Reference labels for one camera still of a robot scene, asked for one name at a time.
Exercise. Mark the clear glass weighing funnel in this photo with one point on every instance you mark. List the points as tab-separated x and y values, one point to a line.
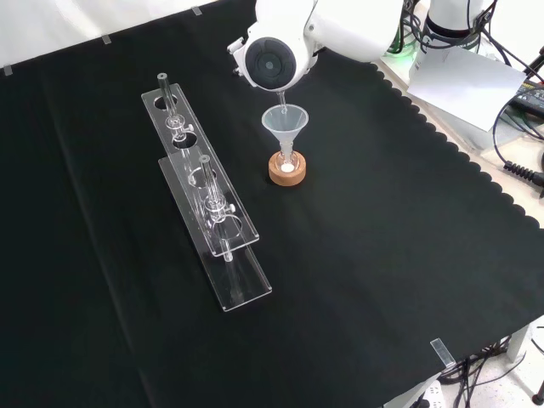
281	102

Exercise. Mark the black bench cloth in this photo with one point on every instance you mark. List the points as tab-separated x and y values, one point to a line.
361	212

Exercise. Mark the clear round-bottom flask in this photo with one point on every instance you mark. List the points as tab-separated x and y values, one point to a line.
286	166

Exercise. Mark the clear acrylic funnel stand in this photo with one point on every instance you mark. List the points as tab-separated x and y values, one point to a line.
246	293

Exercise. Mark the translucent plastic funnel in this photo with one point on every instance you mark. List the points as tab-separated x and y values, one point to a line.
285	132

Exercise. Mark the white table leg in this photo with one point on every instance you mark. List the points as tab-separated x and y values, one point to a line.
518	344

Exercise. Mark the pale board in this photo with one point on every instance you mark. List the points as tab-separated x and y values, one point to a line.
459	81

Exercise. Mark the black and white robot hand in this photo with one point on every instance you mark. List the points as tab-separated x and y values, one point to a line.
238	47

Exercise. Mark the black power adapter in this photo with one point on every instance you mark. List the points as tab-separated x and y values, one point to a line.
531	100

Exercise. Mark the white power strip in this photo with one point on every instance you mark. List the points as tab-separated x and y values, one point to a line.
431	393

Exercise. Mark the black tripod leg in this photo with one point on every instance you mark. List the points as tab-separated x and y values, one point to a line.
536	64

